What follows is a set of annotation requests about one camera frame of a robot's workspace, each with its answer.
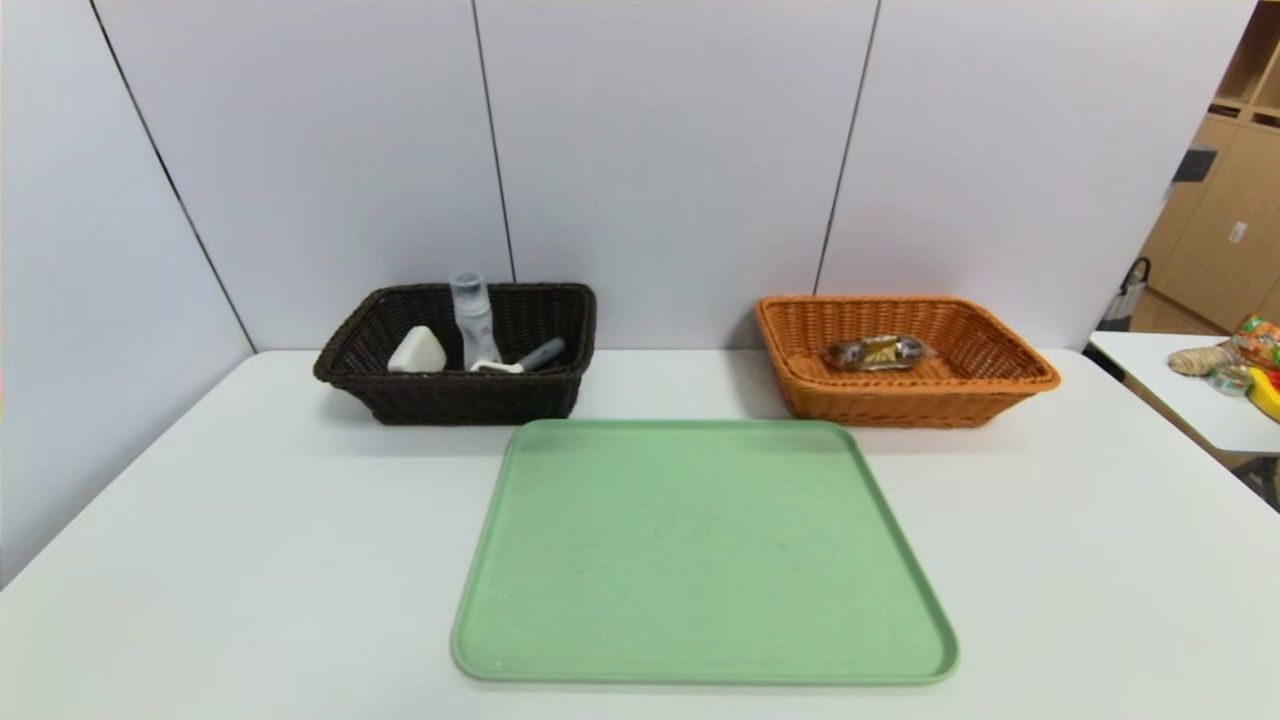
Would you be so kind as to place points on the black sign plate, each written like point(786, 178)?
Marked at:
point(1197, 164)

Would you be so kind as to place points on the white bottle clear cap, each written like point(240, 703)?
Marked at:
point(475, 325)

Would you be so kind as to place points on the green plastic tray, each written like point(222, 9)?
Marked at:
point(700, 560)

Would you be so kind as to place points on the white soap bar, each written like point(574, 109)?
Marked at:
point(416, 351)

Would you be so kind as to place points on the wooden cabinet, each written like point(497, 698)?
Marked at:
point(1220, 260)

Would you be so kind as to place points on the orange wicker basket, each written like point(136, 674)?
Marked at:
point(900, 405)

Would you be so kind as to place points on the small clear cup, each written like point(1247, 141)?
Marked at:
point(1230, 380)

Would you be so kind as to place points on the brown gold snack packet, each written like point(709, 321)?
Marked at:
point(878, 352)

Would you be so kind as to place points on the dark brown wicker basket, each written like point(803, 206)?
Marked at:
point(450, 400)

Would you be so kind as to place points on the beige bread loaf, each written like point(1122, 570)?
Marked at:
point(1200, 360)

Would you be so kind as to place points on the yellow toy fruit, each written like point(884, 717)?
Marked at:
point(1268, 395)

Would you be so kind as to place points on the orange snack bag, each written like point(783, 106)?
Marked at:
point(1260, 340)

